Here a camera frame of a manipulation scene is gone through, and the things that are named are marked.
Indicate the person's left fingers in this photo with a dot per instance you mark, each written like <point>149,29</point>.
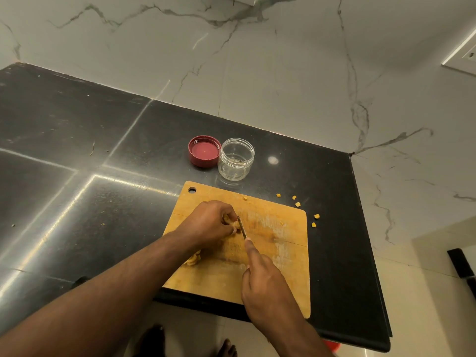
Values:
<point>229,220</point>

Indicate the person's left hand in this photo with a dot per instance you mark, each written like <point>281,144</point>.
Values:
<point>206,221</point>

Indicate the person's right foot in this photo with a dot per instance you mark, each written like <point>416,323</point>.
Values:
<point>226,349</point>

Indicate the person's left foot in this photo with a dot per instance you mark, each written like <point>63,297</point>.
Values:
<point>150,342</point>

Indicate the red plastic jar lid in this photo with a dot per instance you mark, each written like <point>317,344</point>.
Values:
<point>203,151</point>

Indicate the person's left forearm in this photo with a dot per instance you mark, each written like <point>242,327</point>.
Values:
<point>100,301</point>

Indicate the red plastic object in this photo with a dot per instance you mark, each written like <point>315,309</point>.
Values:
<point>332,346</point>

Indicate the scattered small yellow food bits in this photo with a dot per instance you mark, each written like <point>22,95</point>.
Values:
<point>297,204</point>

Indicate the person's right forearm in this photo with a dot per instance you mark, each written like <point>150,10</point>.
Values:
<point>301,342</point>

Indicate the white wall switch plate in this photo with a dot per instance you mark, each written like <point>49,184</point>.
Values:
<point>463,55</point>

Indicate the person's right hand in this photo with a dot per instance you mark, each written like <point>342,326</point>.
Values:
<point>266,289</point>

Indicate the wooden cutting board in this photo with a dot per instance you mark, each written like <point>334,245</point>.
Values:
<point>275,252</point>

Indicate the black object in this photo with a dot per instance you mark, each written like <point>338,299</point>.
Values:
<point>463,267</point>

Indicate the clear plastic jar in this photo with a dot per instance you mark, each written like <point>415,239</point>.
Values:
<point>235,159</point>

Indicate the kitchen knife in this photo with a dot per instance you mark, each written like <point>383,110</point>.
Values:
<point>242,228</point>

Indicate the pile of cut yellow slices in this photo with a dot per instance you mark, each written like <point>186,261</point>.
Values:
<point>193,259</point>

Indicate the person's foot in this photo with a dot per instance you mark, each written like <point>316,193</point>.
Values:
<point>150,342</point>
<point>226,349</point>

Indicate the yellow food piece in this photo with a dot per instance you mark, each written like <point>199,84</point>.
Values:
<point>233,226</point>

